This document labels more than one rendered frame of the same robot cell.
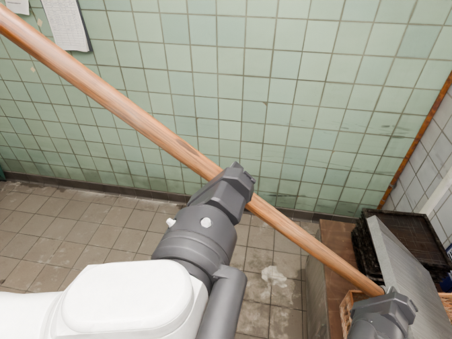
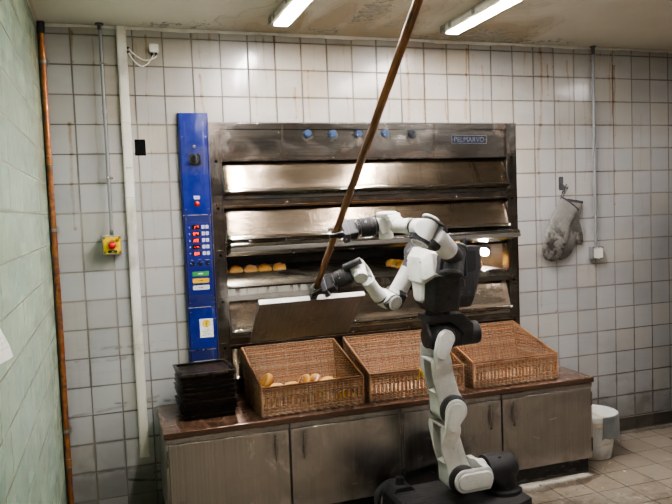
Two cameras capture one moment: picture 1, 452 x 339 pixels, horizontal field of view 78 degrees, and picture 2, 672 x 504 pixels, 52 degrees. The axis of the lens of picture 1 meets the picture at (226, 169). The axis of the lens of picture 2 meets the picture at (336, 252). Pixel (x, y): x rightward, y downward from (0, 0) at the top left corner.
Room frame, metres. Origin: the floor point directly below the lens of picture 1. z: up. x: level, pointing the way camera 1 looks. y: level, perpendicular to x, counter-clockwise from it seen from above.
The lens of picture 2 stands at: (1.75, 2.65, 1.60)
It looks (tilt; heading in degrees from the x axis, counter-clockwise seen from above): 4 degrees down; 242
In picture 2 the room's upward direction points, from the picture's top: 2 degrees counter-clockwise
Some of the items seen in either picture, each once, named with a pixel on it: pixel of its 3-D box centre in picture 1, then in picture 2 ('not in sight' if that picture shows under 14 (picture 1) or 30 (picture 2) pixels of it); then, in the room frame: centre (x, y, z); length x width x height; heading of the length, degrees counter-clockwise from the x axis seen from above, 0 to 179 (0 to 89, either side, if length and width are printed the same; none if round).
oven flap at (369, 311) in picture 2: not in sight; (378, 304); (-0.40, -0.84, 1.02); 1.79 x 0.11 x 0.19; 170
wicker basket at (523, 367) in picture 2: not in sight; (494, 352); (-0.97, -0.47, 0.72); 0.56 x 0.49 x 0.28; 169
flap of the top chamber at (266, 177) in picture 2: not in sight; (374, 174); (-0.40, -0.84, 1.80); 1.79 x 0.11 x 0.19; 170
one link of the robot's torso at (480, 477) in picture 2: not in sight; (465, 474); (-0.33, 0.03, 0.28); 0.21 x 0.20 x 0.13; 171
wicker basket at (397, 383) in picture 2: not in sight; (401, 362); (-0.37, -0.58, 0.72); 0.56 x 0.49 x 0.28; 168
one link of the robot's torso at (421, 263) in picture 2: not in sight; (443, 274); (-0.24, 0.01, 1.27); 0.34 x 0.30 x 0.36; 76
